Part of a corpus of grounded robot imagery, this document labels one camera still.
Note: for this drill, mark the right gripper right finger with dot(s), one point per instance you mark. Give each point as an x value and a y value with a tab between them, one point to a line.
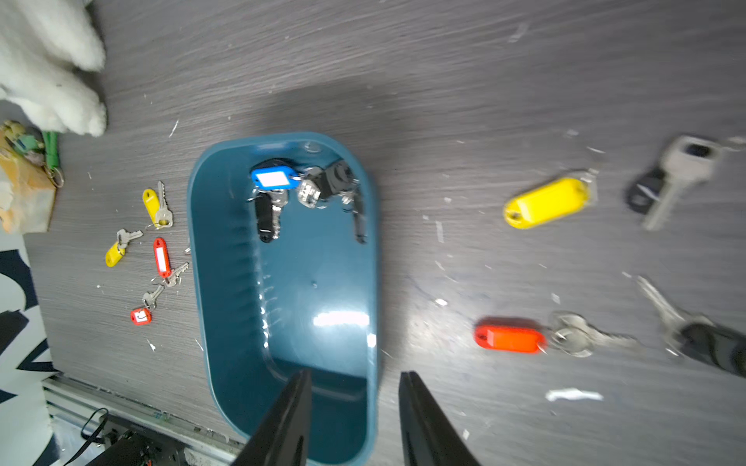
427	436

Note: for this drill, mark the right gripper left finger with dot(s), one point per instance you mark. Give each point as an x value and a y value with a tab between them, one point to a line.
283	435

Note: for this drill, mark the red white tag key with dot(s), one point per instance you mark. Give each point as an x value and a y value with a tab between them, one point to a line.
170	276

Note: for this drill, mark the teal plastic storage box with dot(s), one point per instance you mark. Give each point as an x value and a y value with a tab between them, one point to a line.
307	300

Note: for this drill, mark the yellow tag key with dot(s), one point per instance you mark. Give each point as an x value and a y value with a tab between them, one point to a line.
117	252
564	196

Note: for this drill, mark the black tag key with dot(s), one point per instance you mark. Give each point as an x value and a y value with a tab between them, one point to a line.
269	206
695	336
686	162
319	185

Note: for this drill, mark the silver key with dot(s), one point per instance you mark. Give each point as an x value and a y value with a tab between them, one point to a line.
156	206

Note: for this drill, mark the blue tag key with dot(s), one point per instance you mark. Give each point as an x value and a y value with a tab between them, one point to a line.
281	177

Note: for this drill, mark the yellow paper bag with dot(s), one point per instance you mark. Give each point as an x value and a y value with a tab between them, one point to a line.
28	190

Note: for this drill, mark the white plush dog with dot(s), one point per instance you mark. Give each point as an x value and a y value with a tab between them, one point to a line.
44	44

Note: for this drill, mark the green keychain bundle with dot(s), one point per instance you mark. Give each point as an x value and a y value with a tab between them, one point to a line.
49	154

